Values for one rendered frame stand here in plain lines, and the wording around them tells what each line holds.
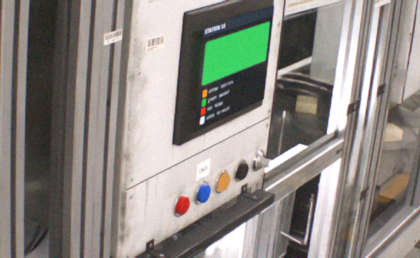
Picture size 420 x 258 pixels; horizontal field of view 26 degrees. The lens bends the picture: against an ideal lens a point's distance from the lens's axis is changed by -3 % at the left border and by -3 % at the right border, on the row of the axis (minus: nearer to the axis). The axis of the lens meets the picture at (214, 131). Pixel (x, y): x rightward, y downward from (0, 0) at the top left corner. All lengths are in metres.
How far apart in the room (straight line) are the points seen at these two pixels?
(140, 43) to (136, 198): 0.23
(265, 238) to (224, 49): 0.97
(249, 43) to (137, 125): 0.26
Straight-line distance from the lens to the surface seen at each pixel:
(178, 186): 1.43
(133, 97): 1.26
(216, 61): 1.38
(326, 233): 2.14
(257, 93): 1.52
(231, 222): 1.53
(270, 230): 2.29
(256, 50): 1.49
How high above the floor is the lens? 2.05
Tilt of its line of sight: 21 degrees down
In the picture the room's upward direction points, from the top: 6 degrees clockwise
